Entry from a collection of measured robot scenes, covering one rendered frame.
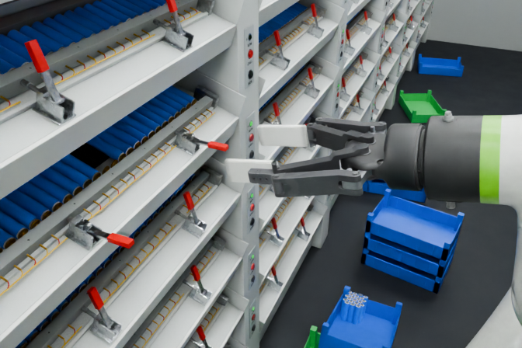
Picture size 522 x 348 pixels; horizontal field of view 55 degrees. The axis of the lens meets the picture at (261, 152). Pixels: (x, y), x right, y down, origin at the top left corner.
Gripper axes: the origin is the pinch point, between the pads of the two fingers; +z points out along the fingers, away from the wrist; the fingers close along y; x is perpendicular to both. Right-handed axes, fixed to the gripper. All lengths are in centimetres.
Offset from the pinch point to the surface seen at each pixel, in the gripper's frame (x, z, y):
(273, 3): 10, 17, 47
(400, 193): -101, 17, 149
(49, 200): -2.2, 27.8, -11.6
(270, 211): -45, 29, 49
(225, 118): -7.8, 22.1, 27.6
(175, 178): -8.9, 20.7, 6.4
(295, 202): -62, 36, 78
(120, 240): -6.7, 15.9, -12.6
